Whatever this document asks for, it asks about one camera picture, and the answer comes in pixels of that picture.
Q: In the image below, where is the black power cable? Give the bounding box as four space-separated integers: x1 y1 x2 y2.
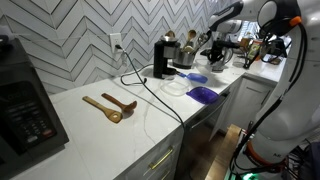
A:
114 44 188 180

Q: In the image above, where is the white cabinet door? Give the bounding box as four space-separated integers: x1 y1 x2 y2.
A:
209 77 276 141

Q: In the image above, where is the grey appliance handle bar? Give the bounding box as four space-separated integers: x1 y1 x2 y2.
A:
189 93 231 131

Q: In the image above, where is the white wall outlet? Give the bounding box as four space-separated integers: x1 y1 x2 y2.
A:
109 32 124 54

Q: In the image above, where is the light wooden board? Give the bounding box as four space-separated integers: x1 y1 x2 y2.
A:
204 123 243 180

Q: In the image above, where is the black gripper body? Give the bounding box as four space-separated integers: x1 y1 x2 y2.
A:
207 39 239 64

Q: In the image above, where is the purple square lid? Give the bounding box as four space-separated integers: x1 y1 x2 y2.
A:
185 86 220 105

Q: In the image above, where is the small clear plastic bowl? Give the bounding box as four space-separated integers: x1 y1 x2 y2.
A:
194 59 215 76

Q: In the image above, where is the orange and green box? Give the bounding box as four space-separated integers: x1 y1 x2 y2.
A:
247 39 264 61

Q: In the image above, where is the black microwave oven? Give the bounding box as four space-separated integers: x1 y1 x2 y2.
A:
0 38 70 180

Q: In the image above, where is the black coffee maker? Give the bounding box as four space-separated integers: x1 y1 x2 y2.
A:
153 35 182 80

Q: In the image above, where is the light wooden slotted spatula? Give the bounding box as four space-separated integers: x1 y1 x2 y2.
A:
82 95 124 124

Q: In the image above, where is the amber bottle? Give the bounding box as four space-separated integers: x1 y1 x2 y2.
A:
239 32 252 51

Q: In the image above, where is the dark wooden spoon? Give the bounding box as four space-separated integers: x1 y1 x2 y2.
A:
101 92 138 114

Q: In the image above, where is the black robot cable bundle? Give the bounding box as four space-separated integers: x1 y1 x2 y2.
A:
228 19 309 178

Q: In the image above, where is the small brown dish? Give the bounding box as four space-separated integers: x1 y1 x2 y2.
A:
269 56 283 66

